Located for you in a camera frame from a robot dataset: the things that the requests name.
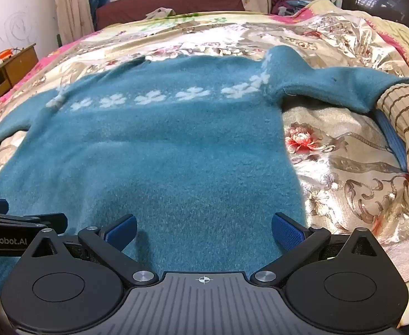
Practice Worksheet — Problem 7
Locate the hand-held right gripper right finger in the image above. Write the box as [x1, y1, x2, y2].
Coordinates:
[250, 212, 390, 288]

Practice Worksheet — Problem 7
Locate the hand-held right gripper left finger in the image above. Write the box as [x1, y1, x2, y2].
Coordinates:
[20, 214, 160, 288]

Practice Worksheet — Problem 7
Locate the teal knit sweater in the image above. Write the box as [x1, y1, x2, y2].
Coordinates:
[0, 45, 409, 294]

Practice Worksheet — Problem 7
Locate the floral satin bedspread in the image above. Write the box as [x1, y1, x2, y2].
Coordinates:
[0, 0, 409, 329]

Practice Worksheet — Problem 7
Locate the blue ribbed knit garment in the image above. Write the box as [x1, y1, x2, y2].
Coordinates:
[374, 108, 409, 173]

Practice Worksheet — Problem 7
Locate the wooden bedside cabinet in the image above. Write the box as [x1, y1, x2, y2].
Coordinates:
[0, 44, 39, 116]

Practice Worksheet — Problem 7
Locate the white cloth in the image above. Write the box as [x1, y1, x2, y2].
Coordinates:
[145, 7, 174, 20]

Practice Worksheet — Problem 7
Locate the blue plastic bag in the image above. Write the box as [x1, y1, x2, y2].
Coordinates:
[88, 0, 109, 28]

